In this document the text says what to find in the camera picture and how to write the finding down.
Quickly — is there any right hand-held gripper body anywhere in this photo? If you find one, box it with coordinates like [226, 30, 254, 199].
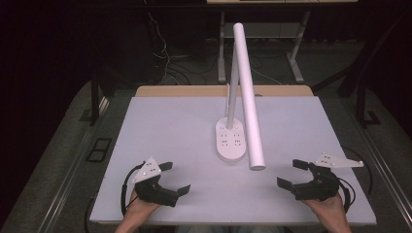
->
[291, 152, 364, 202]

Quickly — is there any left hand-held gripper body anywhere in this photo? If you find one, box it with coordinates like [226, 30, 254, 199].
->
[131, 156, 180, 208]

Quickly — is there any person's right hand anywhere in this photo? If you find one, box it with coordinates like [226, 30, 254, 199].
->
[302, 193, 346, 219]

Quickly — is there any person's left hand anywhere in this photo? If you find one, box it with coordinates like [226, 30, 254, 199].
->
[123, 189, 161, 219]

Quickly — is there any white table mat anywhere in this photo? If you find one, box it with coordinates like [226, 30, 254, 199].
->
[89, 95, 378, 226]

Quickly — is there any white desk lamp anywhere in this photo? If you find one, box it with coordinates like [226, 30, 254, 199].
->
[215, 21, 267, 172]

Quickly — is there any black metal stand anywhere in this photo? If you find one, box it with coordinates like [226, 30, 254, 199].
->
[355, 61, 383, 128]
[89, 76, 110, 127]

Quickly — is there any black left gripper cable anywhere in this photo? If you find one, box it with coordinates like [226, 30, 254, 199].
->
[120, 162, 146, 216]

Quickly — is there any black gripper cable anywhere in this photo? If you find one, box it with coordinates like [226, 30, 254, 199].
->
[120, 162, 146, 216]
[337, 146, 374, 214]

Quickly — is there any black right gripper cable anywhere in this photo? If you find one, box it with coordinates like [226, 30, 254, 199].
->
[337, 146, 374, 214]

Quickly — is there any black rectangular floor frame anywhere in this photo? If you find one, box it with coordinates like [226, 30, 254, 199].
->
[85, 137, 113, 163]

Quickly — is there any tangle of floor cables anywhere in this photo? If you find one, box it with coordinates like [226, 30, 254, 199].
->
[142, 0, 224, 85]

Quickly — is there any grey metal desk frame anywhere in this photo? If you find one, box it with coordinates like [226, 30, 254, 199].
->
[217, 10, 311, 84]

